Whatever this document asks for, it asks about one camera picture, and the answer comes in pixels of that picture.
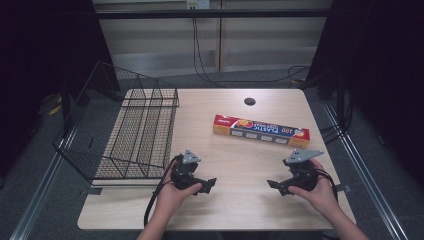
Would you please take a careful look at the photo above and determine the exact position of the metal floor rail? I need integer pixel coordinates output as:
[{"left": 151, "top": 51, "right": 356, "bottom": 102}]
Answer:
[
  {"left": 322, "top": 102, "right": 409, "bottom": 240},
  {"left": 9, "top": 129, "right": 76, "bottom": 240}
]

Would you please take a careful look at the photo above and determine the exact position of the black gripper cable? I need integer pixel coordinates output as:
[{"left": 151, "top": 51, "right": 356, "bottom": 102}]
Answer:
[
  {"left": 315, "top": 167, "right": 340, "bottom": 204},
  {"left": 143, "top": 153, "right": 185, "bottom": 229}
]

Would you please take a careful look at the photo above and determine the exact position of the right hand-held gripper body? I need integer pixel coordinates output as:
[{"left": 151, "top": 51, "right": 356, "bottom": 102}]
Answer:
[{"left": 282, "top": 148, "right": 325, "bottom": 193}]

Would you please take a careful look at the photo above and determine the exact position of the red and orange wrap box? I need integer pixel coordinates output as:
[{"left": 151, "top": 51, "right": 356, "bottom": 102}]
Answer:
[{"left": 212, "top": 113, "right": 311, "bottom": 149}]

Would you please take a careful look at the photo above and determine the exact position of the black wire mesh basket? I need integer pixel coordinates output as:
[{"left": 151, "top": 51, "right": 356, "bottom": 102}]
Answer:
[{"left": 52, "top": 60, "right": 181, "bottom": 187}]

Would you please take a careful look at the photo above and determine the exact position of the black hanging wall cable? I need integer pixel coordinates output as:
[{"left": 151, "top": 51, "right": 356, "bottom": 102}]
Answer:
[{"left": 191, "top": 17, "right": 313, "bottom": 88}]

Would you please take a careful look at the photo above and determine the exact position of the grey metal table bracket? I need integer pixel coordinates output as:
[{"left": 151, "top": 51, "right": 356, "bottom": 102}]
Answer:
[
  {"left": 78, "top": 187, "right": 103, "bottom": 197},
  {"left": 334, "top": 183, "right": 353, "bottom": 194}
]

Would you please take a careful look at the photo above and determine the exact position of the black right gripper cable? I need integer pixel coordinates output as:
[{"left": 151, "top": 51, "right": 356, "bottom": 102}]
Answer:
[{"left": 315, "top": 167, "right": 340, "bottom": 204}]

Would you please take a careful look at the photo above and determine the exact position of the bundle of black floor cables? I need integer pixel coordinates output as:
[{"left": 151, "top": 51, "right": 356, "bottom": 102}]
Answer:
[{"left": 319, "top": 96, "right": 354, "bottom": 145}]

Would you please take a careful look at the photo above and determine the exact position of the black curtain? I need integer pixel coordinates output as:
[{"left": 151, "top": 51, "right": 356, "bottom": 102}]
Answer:
[
  {"left": 304, "top": 0, "right": 424, "bottom": 188},
  {"left": 0, "top": 0, "right": 118, "bottom": 188}
]

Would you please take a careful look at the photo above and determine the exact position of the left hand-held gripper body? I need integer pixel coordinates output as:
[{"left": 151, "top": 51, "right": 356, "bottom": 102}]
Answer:
[{"left": 170, "top": 149, "right": 203, "bottom": 191}]

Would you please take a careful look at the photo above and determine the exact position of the person's left hand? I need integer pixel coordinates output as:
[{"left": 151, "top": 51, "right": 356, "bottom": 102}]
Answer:
[{"left": 154, "top": 162, "right": 203, "bottom": 218}]

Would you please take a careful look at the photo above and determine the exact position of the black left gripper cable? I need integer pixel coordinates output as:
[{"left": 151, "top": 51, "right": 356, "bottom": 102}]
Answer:
[{"left": 143, "top": 153, "right": 185, "bottom": 229}]

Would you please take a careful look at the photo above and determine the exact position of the black horizontal wall bar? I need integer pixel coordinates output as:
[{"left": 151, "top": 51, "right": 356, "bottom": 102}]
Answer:
[{"left": 94, "top": 8, "right": 332, "bottom": 20}]

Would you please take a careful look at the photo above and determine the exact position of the person's right hand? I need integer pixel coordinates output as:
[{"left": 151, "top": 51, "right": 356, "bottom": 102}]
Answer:
[{"left": 287, "top": 157, "right": 338, "bottom": 216}]

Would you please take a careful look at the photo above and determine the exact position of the white wall power outlet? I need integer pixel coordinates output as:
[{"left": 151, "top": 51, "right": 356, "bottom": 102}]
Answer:
[{"left": 186, "top": 0, "right": 211, "bottom": 10}]

